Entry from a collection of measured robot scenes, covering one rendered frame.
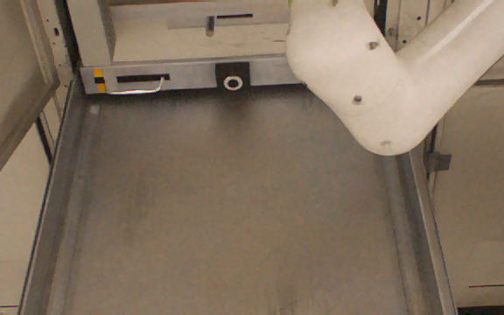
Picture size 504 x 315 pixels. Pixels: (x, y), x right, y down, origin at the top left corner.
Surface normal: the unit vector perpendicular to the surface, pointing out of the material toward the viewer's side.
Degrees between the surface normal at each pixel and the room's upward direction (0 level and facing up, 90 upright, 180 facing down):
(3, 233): 90
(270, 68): 90
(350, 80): 92
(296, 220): 0
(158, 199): 0
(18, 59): 90
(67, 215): 0
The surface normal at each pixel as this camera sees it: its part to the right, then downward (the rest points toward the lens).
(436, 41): -0.38, -0.36
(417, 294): -0.05, -0.70
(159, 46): 0.02, 0.71
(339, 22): 0.07, -0.33
